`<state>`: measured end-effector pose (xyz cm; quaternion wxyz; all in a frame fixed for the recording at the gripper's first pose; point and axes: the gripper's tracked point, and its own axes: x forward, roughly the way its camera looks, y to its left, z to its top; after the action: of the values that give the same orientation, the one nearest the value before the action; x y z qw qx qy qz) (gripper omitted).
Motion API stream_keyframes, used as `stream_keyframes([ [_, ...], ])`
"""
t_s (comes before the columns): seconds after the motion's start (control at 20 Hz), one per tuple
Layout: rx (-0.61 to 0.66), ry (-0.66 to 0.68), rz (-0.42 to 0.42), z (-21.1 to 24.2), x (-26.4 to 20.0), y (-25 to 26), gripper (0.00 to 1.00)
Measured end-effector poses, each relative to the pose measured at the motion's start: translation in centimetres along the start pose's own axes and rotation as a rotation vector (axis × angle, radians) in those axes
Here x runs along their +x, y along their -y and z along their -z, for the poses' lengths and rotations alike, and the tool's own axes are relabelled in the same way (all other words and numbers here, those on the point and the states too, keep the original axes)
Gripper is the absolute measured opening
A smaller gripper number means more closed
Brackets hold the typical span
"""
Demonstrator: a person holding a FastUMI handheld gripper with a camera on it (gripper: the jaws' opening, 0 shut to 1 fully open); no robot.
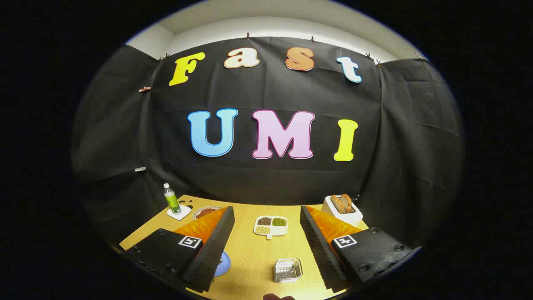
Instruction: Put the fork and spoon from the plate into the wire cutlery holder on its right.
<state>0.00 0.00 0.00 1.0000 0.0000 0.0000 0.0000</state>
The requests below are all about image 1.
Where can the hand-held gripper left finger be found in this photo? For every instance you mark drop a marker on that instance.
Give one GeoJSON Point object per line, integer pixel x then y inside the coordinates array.
{"type": "Point", "coordinates": [212, 250]}

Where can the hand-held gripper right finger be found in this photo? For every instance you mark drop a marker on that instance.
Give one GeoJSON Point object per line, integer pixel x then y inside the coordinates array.
{"type": "Point", "coordinates": [320, 250]}

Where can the blue round plate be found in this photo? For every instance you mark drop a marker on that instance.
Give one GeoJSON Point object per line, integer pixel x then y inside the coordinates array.
{"type": "Point", "coordinates": [224, 264]}

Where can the brown steak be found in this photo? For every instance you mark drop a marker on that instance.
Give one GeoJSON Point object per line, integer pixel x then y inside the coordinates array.
{"type": "Point", "coordinates": [207, 213]}

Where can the white oval food plate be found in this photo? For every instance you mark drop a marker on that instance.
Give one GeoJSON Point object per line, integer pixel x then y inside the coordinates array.
{"type": "Point", "coordinates": [195, 213]}

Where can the white square coaster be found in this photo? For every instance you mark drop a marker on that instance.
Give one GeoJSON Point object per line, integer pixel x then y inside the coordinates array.
{"type": "Point", "coordinates": [184, 215]}

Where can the white divided bean dish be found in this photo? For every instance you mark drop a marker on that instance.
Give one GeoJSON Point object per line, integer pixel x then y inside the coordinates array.
{"type": "Point", "coordinates": [279, 230]}

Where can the white toaster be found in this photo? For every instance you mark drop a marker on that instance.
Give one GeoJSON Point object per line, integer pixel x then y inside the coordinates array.
{"type": "Point", "coordinates": [354, 217]}

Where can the toasted bread slice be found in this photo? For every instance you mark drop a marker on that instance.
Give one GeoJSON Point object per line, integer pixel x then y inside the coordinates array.
{"type": "Point", "coordinates": [336, 204]}
{"type": "Point", "coordinates": [347, 202]}

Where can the green label plastic bottle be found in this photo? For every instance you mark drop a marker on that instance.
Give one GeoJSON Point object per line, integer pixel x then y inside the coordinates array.
{"type": "Point", "coordinates": [172, 202]}

